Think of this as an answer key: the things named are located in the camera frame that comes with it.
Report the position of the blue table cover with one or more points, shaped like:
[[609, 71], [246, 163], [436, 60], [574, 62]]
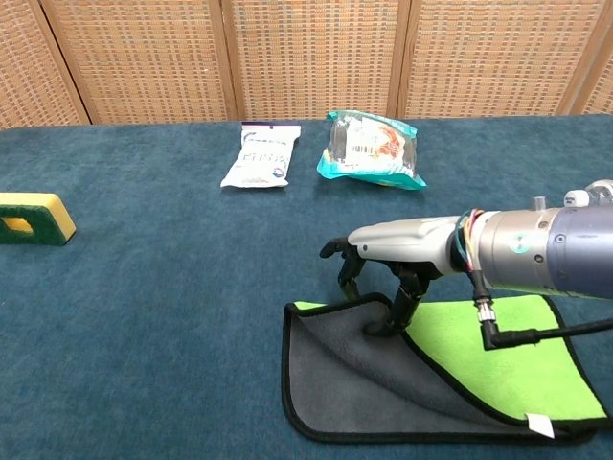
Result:
[[143, 311]]

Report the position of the teal snack bag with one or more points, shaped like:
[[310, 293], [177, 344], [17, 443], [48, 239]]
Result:
[[369, 148]]

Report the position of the yellow green sponge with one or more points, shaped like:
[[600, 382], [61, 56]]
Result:
[[43, 225]]

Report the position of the woven folding screen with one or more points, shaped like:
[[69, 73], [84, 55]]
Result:
[[306, 57]]

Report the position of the grey and green cloth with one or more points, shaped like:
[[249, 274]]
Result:
[[503, 369]]

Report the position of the white wipes packet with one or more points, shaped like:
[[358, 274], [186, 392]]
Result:
[[261, 160]]

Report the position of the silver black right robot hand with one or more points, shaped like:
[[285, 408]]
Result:
[[407, 242]]

